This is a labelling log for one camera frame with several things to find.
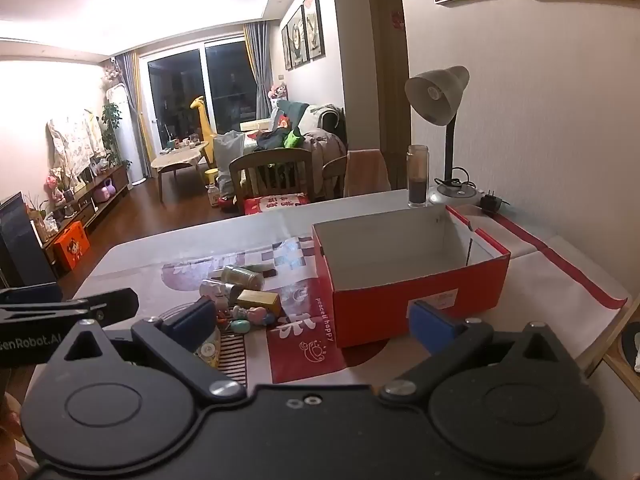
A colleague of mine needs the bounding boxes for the orange cardboard box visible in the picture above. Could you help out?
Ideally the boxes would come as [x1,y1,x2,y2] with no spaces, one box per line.
[52,221,92,273]

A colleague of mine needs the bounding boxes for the white plastic bag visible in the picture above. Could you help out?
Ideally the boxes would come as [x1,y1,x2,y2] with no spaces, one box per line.
[212,130,247,198]

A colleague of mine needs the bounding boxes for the black power adapter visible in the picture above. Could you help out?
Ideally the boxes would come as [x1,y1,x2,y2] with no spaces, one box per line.
[480,191,511,217]

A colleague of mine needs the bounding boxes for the glass balcony door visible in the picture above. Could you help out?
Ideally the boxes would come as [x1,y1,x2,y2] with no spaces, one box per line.
[140,35,261,181]

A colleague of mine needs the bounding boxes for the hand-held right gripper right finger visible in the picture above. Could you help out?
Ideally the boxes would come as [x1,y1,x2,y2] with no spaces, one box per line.
[377,300,573,406]

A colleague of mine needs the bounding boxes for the printed hanging cloth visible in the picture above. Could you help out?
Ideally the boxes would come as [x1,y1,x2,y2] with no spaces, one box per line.
[47,110,108,178]

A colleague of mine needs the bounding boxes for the pink flower bouquet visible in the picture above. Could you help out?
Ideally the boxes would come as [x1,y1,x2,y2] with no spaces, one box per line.
[45,172,76,206]

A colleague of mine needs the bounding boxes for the gold cardboard box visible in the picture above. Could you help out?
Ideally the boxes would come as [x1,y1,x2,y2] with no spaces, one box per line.
[236,290,282,315]

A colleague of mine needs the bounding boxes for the red cardboard box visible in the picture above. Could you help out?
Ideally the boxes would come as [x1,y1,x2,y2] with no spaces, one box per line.
[312,204,512,350]

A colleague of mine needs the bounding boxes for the glass jar with green lid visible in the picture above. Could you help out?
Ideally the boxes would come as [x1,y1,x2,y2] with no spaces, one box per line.
[220,266,265,291]

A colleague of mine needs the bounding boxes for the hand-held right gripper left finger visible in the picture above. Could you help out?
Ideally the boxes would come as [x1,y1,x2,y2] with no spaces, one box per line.
[47,296,248,403]

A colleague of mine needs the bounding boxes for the white standing air conditioner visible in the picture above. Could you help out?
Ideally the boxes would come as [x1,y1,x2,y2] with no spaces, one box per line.
[105,82,146,186]

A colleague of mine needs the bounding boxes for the yellow giraffe toy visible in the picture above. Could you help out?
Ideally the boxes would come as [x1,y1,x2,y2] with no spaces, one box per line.
[189,95,217,166]

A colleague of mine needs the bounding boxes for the pink towel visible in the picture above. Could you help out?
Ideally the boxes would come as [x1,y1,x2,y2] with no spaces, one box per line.
[344,149,392,197]

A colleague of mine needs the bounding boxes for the pink pig toy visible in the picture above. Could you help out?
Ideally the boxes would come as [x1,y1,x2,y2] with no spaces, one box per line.
[247,306,277,327]

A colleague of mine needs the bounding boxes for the tall glass jar dark contents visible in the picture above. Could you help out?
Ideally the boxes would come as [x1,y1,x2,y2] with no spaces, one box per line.
[406,144,431,208]

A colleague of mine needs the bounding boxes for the black television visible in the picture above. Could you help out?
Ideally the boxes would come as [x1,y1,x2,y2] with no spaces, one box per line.
[0,191,58,291]

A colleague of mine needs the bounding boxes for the wooden coffee table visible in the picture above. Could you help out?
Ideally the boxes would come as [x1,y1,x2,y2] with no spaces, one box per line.
[150,141,211,203]

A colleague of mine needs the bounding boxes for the sofa with clothes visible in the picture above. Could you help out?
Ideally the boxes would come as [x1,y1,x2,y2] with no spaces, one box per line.
[240,102,348,186]

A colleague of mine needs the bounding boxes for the grey yellow window curtain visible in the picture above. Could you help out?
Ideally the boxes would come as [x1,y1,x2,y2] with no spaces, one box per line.
[120,50,153,178]

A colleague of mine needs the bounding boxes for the wooden door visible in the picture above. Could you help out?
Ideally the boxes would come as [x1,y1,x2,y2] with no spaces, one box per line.
[365,0,411,191]

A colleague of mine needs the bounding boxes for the medium framed wall picture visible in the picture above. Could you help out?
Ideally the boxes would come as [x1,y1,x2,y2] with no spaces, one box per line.
[286,6,307,68]

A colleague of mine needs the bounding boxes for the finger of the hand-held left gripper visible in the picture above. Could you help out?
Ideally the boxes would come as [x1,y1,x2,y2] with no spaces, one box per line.
[60,288,140,323]

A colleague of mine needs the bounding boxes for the large framed wall picture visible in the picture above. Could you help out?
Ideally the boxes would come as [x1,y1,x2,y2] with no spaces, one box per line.
[302,0,325,61]

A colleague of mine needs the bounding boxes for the printed red white tablecloth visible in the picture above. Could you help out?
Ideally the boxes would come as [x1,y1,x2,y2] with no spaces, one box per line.
[75,187,628,401]

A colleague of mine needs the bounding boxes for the grey desk lamp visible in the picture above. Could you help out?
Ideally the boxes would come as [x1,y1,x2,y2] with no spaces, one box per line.
[404,65,481,206]

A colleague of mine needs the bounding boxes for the wooden television cabinet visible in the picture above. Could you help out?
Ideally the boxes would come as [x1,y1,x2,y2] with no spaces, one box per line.
[40,165,132,261]

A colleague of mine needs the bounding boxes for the red seat cushion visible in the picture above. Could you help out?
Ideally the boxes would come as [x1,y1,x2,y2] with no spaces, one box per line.
[242,191,312,216]

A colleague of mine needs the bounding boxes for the green potted plant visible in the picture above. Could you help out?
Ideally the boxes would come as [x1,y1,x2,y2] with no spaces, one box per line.
[101,102,123,166]

